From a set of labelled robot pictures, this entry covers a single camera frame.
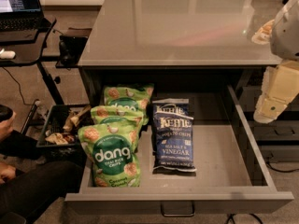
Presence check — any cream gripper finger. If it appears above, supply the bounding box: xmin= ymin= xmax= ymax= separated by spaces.
xmin=253 ymin=67 xmax=288 ymax=123
xmin=251 ymin=20 xmax=274 ymax=45

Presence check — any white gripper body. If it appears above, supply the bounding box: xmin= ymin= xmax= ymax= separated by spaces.
xmin=269 ymin=61 xmax=299 ymax=103

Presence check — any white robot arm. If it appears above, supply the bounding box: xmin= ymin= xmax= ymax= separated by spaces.
xmin=251 ymin=0 xmax=299 ymax=123

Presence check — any open grey top drawer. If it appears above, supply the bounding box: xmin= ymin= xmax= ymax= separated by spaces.
xmin=66 ymin=87 xmax=293 ymax=215

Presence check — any rear blue Kettle chip bag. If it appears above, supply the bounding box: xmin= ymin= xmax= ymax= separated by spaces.
xmin=152 ymin=98 xmax=189 ymax=115

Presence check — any blue kettle chip bag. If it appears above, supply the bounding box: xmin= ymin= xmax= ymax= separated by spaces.
xmin=152 ymin=98 xmax=189 ymax=115
xmin=153 ymin=111 xmax=196 ymax=173

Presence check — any front blue Kettle chip bag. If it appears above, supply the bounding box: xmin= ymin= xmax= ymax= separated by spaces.
xmin=153 ymin=111 xmax=196 ymax=173

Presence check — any grey counter cabinet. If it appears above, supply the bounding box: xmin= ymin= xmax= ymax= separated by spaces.
xmin=79 ymin=0 xmax=282 ymax=104

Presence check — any rear green Dang chip bag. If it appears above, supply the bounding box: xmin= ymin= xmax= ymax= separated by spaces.
xmin=104 ymin=83 xmax=154 ymax=125

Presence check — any green dang chip bag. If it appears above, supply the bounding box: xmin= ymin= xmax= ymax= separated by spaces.
xmin=104 ymin=83 xmax=154 ymax=125
xmin=91 ymin=105 xmax=144 ymax=151
xmin=78 ymin=120 xmax=141 ymax=188

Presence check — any middle green Dang chip bag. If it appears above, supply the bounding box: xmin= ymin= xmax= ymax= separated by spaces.
xmin=91 ymin=105 xmax=144 ymax=151

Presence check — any front green Dang chip bag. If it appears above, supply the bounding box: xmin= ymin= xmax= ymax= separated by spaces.
xmin=78 ymin=120 xmax=141 ymax=188

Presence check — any person's left hand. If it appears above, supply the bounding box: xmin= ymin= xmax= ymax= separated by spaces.
xmin=0 ymin=113 xmax=16 ymax=142

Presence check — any person's right hand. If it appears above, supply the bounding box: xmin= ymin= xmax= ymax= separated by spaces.
xmin=0 ymin=162 xmax=16 ymax=184

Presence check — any black box on floor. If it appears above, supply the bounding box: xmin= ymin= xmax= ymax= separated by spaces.
xmin=56 ymin=27 xmax=92 ymax=68

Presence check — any black bin of snacks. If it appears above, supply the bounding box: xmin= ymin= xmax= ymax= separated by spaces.
xmin=36 ymin=105 xmax=93 ymax=148

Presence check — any black side desk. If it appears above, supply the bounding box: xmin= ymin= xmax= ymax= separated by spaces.
xmin=0 ymin=15 xmax=64 ymax=105

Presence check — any black laptop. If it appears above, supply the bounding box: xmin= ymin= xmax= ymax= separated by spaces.
xmin=0 ymin=0 xmax=44 ymax=32

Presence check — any person's leg in black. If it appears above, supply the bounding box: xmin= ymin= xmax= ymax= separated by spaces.
xmin=0 ymin=130 xmax=83 ymax=224

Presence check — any white computer mouse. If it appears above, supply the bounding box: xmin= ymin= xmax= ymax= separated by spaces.
xmin=0 ymin=49 xmax=16 ymax=60

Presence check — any black controller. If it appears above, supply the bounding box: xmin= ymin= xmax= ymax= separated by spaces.
xmin=0 ymin=105 xmax=13 ymax=122

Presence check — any metal drawer handle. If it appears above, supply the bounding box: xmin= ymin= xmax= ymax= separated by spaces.
xmin=160 ymin=202 xmax=195 ymax=217

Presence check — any black floor cable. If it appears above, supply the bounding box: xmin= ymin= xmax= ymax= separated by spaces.
xmin=1 ymin=66 xmax=36 ymax=106

